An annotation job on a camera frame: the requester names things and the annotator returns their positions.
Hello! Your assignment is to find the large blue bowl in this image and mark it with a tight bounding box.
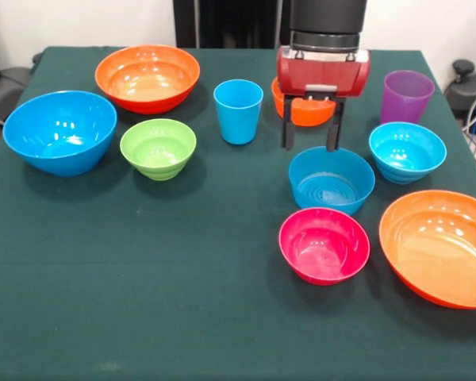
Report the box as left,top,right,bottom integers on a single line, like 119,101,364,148
2,90,118,178

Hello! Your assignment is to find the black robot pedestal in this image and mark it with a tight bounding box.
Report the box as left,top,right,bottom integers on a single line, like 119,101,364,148
172,0,293,50

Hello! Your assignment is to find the blue cup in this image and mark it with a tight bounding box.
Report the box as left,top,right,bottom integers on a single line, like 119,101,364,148
213,79,264,145

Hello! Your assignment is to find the dark green tablecloth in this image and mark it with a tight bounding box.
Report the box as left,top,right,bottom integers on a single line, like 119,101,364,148
0,46,476,381

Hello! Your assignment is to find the purple cup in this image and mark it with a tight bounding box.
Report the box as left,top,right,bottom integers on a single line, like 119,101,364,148
379,70,436,126

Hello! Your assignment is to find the green ribbed bowl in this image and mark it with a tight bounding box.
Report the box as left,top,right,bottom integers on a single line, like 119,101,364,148
119,118,198,182

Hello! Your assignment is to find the large orange bowl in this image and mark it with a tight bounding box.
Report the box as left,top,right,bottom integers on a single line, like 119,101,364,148
94,44,202,116
378,190,476,310

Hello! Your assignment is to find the light blue ribbed bowl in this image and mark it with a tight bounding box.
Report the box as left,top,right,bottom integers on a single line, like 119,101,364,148
368,121,447,185

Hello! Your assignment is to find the medium blue bowl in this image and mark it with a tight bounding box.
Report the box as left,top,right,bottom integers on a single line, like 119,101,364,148
288,146,376,217

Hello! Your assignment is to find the small orange bowl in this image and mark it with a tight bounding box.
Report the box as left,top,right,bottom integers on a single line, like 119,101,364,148
271,77,338,128

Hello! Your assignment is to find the pink bowl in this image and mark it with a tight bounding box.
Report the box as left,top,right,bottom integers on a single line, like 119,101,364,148
278,207,371,287

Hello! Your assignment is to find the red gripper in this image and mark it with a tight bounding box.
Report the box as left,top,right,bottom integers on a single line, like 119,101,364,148
276,45,371,153

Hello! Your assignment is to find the dark grey pedestal foot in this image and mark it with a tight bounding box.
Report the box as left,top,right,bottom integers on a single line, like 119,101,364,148
443,59,476,122

